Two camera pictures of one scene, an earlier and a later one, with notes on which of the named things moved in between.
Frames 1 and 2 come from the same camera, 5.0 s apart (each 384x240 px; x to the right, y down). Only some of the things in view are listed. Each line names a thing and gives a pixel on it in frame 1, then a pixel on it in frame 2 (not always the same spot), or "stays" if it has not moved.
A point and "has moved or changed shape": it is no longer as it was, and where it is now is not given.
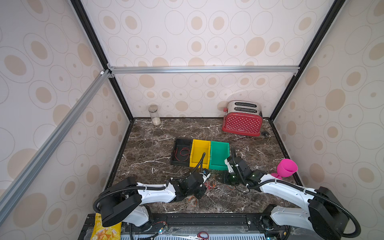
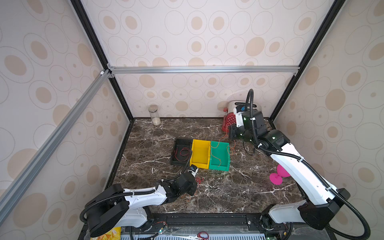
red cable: [208, 185] has moved or changed shape
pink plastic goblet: [285, 168] stays
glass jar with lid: [153, 109] stays
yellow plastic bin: [198, 147] stays
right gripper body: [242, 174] → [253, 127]
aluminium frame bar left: [10, 198] stays
